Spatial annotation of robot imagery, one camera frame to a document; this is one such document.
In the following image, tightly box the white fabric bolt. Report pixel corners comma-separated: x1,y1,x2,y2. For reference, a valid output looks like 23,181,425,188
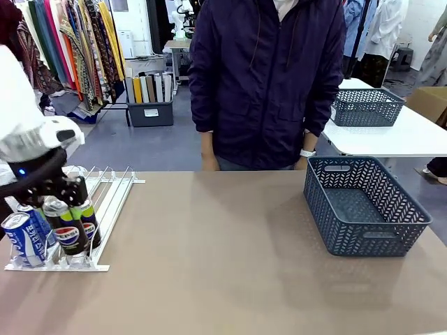
161,73,173,103
139,75,151,104

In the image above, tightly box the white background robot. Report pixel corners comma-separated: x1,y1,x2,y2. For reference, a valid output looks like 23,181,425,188
170,0,197,40

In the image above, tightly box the person's left forearm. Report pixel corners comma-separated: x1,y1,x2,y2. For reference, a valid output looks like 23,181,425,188
302,78,346,153

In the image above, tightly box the grey storage bin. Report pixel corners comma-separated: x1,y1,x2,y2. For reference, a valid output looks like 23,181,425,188
126,100,175,128

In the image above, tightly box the blue plastic lattice basket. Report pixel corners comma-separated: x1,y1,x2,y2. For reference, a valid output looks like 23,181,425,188
330,88,407,128
302,155,434,258

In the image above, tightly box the dark plastic stool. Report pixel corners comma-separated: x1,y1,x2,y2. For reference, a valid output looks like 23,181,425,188
388,46,415,73

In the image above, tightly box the grey workbench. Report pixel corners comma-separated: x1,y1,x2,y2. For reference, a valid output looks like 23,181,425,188
163,38,193,85

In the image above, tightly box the black Pepsi lime can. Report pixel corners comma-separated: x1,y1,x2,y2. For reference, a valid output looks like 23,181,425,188
42,196,89,258
71,200,103,249

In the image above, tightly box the dark red garment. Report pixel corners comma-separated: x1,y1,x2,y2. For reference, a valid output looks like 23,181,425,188
0,0,24,47

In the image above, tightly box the blue Pocari Sweat can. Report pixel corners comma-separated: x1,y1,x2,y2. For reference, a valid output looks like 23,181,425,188
16,203,57,249
1,211,47,269

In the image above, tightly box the person's right forearm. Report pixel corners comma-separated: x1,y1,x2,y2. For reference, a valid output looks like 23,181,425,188
190,76,219,149

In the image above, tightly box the yellow fabric bolt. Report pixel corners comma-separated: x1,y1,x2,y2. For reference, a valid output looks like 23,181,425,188
132,77,144,105

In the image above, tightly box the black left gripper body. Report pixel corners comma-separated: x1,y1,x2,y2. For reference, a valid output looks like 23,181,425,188
6,148,73,198

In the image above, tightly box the white wire can dispenser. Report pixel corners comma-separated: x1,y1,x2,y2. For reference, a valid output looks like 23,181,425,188
3,165,146,273

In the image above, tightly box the white hanging coat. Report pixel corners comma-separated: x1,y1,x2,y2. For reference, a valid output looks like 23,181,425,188
364,0,410,61

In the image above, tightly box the white air purifier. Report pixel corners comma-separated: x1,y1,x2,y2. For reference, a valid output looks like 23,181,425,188
116,29,135,60

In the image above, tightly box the person's right hand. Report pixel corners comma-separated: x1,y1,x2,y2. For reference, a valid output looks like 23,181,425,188
201,144,221,172

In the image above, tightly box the rack of colourful fabrics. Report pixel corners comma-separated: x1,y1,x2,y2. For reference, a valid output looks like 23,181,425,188
15,0,127,118

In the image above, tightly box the blue hanging shirt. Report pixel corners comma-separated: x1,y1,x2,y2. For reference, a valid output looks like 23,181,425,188
343,0,372,57

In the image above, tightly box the person in navy jacket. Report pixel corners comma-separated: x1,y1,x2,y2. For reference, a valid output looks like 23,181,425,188
187,0,347,172

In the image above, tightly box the brown fabric bolt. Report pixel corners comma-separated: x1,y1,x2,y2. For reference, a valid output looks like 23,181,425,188
145,75,157,104

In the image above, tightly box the light grey fabric bolt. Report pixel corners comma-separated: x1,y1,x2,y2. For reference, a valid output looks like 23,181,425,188
154,74,165,103

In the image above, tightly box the white table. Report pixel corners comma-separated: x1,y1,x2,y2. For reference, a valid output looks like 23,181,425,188
320,77,447,158

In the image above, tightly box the brown cardboard box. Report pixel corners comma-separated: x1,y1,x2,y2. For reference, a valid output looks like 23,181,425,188
404,86,447,128

